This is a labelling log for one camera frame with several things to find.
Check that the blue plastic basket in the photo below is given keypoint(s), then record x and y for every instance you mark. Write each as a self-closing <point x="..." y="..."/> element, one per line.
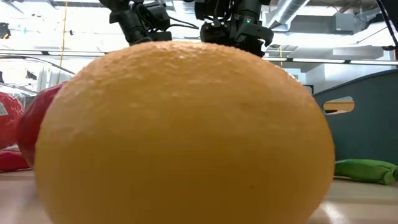
<point x="367" y="133"/>

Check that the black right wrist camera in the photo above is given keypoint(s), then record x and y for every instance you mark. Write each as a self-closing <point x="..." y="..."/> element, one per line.
<point x="258" y="34"/>

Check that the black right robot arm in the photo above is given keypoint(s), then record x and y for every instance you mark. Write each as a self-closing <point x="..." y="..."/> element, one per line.
<point x="230" y="9"/>

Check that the long red chili pepper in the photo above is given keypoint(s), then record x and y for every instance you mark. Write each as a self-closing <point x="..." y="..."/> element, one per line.
<point x="11" y="161"/>

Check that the long ceiling light strip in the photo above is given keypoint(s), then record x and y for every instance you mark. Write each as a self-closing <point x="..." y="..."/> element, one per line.
<point x="326" y="61"/>
<point x="31" y="53"/>

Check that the large orange citrus fruit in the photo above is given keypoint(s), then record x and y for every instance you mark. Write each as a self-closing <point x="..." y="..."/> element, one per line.
<point x="186" y="140"/>

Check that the red tomato with green leaf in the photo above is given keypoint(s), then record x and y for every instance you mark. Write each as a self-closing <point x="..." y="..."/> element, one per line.
<point x="32" y="124"/>

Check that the clear plastic bin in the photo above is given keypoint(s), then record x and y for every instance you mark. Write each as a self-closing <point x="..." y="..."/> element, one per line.
<point x="34" y="81"/>

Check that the black dome ceiling camera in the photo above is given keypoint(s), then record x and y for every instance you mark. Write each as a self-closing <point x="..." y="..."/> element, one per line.
<point x="4" y="30"/>

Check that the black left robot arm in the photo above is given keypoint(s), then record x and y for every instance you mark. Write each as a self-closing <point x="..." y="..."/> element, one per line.
<point x="130" y="25"/>

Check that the smooth silver ceiling duct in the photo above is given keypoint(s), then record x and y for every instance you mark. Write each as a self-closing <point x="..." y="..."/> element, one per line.
<point x="286" y="14"/>

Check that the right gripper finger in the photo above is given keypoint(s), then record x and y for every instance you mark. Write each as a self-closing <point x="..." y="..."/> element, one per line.
<point x="255" y="48"/>

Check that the grey ceiling air unit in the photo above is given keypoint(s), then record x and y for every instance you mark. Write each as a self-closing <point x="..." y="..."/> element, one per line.
<point x="351" y="23"/>

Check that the green pea pod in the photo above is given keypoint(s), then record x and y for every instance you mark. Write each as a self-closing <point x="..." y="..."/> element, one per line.
<point x="363" y="171"/>

